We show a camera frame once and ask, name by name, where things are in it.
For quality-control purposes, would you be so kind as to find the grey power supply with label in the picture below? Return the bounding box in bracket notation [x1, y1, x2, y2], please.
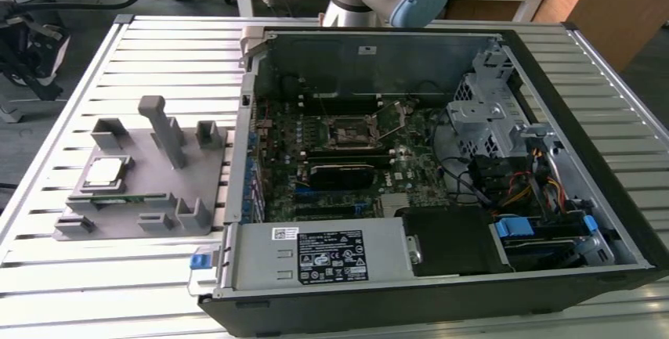
[222, 219, 417, 291]

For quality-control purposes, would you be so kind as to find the black open PC case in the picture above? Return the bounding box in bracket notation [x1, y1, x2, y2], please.
[186, 21, 669, 338]

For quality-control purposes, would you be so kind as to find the black plastic shroud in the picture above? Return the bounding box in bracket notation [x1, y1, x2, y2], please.
[402, 205, 512, 277]

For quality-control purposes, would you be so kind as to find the metal socket cover frame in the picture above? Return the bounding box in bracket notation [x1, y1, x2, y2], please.
[368, 99, 414, 141]

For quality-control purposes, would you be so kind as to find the black graphics card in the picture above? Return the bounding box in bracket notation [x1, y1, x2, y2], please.
[308, 163, 377, 192]

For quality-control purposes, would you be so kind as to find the blue case latch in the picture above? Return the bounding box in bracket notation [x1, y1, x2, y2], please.
[190, 248, 214, 272]

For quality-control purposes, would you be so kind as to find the green motherboard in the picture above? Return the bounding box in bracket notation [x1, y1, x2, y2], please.
[253, 98, 456, 222]

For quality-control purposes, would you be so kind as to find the silver chipset heatsink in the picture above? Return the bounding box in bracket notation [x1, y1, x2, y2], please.
[380, 193, 410, 217]

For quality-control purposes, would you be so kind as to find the silver drive cage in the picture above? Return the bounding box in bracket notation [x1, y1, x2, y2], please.
[446, 51, 559, 160]

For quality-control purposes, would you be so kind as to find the black RAM slot bank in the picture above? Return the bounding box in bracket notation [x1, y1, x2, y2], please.
[301, 94, 386, 113]
[306, 149, 393, 167]

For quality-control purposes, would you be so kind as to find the silver CPU green edge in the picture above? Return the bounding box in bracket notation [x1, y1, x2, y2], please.
[83, 157, 130, 187]

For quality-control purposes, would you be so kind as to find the green RAM stick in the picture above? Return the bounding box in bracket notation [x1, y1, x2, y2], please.
[91, 193, 169, 204]

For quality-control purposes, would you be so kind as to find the blue disk carrier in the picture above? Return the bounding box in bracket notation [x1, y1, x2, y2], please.
[494, 217, 535, 240]

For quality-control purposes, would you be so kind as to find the brown wooden cabinet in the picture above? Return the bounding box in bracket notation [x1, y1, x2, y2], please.
[536, 0, 669, 72]

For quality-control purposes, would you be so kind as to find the grey plastic parts rack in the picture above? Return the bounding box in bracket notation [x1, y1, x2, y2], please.
[54, 95, 234, 243]

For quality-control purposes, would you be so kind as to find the red yellow wire bundle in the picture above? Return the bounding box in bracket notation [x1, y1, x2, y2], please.
[501, 146, 569, 215]

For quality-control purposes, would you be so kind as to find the CPU socket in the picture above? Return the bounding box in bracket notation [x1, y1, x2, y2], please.
[324, 115, 381, 150]

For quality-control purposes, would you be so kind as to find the grey stand foot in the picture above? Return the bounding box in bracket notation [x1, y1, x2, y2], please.
[0, 92, 26, 124]

